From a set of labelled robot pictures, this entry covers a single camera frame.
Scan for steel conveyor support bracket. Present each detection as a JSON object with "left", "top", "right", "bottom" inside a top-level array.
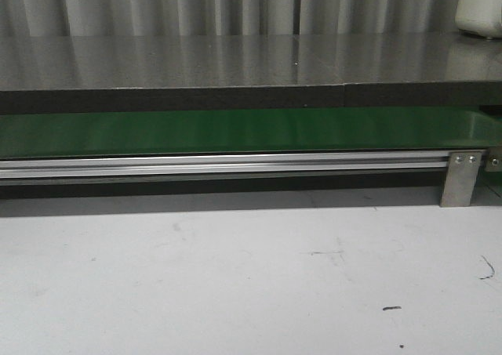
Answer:
[{"left": 440, "top": 150, "right": 482, "bottom": 208}]

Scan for aluminium conveyor side rail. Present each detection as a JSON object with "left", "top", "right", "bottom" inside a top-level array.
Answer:
[{"left": 1, "top": 150, "right": 449, "bottom": 181}]

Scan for grey stone counter slab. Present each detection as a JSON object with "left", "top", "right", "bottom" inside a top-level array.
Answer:
[{"left": 1, "top": 32, "right": 501, "bottom": 114}]

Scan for green conveyor belt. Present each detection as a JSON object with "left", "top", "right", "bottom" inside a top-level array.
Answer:
[{"left": 1, "top": 107, "right": 501, "bottom": 159}]

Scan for grey pleated curtain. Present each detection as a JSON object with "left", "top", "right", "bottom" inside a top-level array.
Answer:
[{"left": 1, "top": 0, "right": 458, "bottom": 37}]

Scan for steel conveyor end plate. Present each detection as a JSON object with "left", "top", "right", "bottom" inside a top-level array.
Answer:
[{"left": 484, "top": 147, "right": 502, "bottom": 172}]

